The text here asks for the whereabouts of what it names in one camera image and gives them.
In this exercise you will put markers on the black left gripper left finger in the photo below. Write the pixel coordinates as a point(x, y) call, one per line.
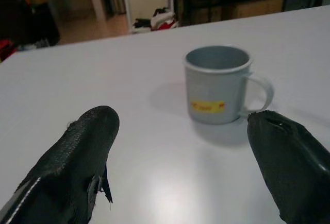
point(74, 152)

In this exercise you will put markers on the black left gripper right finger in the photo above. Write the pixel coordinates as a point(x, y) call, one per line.
point(291, 162)

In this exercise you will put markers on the grey mug with yellow label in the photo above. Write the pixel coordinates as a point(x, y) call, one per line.
point(211, 90)

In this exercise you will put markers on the black chair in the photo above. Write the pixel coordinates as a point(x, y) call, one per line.
point(23, 15)

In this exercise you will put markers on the red cloth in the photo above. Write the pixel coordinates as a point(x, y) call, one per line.
point(168, 25)

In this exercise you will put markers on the small brown cardboard box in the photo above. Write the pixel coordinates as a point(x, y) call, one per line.
point(206, 14)

